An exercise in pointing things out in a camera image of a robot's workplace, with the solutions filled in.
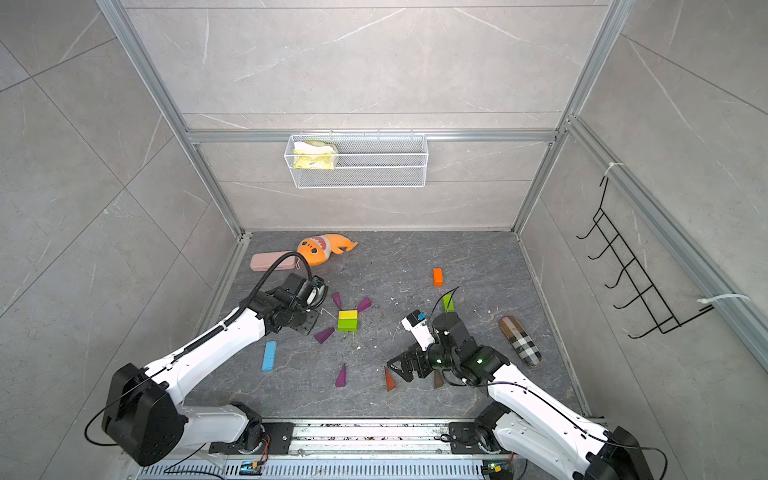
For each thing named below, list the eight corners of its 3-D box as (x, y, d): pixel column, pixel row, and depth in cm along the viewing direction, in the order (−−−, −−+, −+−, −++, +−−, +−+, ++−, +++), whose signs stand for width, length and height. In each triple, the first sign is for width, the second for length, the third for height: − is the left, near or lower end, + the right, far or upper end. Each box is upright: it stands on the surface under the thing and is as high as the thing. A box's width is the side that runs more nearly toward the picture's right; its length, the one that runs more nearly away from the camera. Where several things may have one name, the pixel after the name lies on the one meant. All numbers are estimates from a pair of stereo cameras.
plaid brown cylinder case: (528, 369, 87) (533, 365, 84) (494, 324, 96) (498, 318, 93) (541, 363, 88) (546, 358, 85) (506, 319, 97) (509, 313, 94)
